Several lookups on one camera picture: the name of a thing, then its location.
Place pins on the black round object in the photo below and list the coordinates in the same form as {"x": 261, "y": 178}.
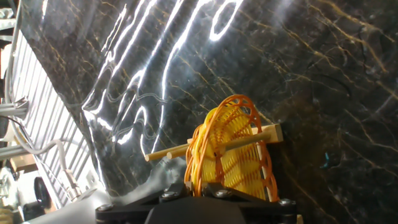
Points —
{"x": 42, "y": 193}

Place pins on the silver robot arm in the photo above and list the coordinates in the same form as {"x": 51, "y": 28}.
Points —
{"x": 77, "y": 211}

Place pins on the wooden peg dish rack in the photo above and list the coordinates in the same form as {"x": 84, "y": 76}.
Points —
{"x": 164, "y": 152}

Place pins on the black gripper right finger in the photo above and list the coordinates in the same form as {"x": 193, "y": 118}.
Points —
{"x": 222, "y": 193}

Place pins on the black device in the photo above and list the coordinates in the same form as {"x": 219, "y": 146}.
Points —
{"x": 34, "y": 211}

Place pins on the black marble pattern mat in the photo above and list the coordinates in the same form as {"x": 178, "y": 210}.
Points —
{"x": 295, "y": 77}

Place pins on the aluminium frame rail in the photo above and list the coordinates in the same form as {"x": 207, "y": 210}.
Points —
{"x": 12, "y": 109}
{"x": 15, "y": 152}

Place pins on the yellow orange woven basket dish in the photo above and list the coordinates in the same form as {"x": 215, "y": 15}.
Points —
{"x": 239, "y": 168}

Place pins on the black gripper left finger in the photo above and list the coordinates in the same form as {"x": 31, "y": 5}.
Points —
{"x": 169, "y": 196}

